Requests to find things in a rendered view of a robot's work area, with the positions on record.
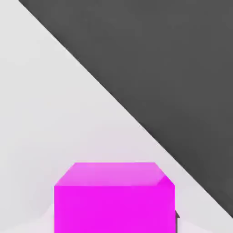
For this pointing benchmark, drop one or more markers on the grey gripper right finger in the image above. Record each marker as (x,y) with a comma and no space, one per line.
(177,223)

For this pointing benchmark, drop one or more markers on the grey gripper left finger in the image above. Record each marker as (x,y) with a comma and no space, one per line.
(47,224)

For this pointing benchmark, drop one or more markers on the small magenta cube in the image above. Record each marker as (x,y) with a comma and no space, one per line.
(114,207)

